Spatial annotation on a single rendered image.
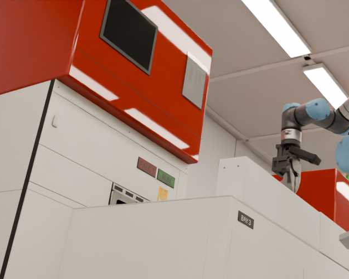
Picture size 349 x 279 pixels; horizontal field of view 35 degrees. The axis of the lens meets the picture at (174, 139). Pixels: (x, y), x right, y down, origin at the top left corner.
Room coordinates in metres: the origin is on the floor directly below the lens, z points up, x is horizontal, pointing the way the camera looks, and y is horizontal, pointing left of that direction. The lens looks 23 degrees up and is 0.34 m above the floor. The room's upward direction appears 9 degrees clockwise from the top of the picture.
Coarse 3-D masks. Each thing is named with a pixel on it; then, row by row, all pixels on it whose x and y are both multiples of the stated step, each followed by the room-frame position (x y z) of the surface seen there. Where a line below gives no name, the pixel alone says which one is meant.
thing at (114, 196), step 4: (112, 192) 1.96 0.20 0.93; (116, 192) 1.97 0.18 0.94; (112, 196) 1.96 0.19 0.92; (116, 196) 1.97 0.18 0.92; (120, 196) 1.99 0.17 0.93; (124, 196) 2.00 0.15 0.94; (112, 200) 1.96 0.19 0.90; (116, 200) 1.97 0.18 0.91; (120, 200) 1.99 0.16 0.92; (124, 200) 2.01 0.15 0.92; (128, 200) 2.02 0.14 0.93; (132, 200) 2.04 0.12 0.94; (108, 204) 1.97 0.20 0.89; (112, 204) 1.96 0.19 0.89
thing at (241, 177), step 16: (224, 160) 1.53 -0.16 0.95; (240, 160) 1.50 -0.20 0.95; (224, 176) 1.53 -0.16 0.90; (240, 176) 1.49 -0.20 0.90; (256, 176) 1.54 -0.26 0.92; (272, 176) 1.61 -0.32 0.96; (224, 192) 1.52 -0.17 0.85; (240, 192) 1.49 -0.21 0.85; (256, 192) 1.54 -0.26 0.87; (272, 192) 1.62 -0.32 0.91; (288, 192) 1.70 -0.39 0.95; (256, 208) 1.55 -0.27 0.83; (272, 208) 1.62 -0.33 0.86; (288, 208) 1.71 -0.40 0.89; (304, 208) 1.80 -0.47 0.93; (288, 224) 1.71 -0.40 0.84; (304, 224) 1.81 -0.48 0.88; (304, 240) 1.81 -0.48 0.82
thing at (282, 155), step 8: (280, 144) 1.84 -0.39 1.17; (288, 144) 1.82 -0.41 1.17; (296, 144) 1.80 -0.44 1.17; (280, 152) 1.84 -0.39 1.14; (288, 152) 1.82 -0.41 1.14; (280, 160) 1.82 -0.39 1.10; (288, 160) 1.80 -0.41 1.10; (296, 160) 1.81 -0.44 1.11; (272, 168) 1.84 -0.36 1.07; (280, 168) 1.82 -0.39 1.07; (296, 168) 1.81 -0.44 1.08; (280, 176) 1.87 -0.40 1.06
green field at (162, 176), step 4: (160, 172) 2.16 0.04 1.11; (164, 172) 2.18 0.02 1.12; (160, 176) 2.16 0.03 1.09; (164, 176) 2.18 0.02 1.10; (168, 176) 2.20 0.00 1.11; (164, 180) 2.18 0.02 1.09; (168, 180) 2.21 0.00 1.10; (172, 180) 2.23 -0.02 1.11; (168, 184) 2.21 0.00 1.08; (172, 184) 2.23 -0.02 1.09
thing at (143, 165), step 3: (141, 159) 2.06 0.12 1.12; (138, 162) 2.05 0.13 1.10; (141, 162) 2.06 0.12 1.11; (144, 162) 2.08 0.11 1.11; (147, 162) 2.09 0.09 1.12; (138, 165) 2.05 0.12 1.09; (141, 165) 2.07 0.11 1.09; (144, 165) 2.08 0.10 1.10; (147, 165) 2.09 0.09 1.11; (150, 165) 2.11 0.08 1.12; (141, 168) 2.07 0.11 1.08; (144, 168) 2.08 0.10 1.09; (147, 168) 2.10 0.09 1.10; (150, 168) 2.11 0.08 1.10; (153, 168) 2.12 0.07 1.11; (147, 171) 2.10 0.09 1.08; (150, 171) 2.11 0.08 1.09; (153, 171) 2.13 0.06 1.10; (153, 174) 2.13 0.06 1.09
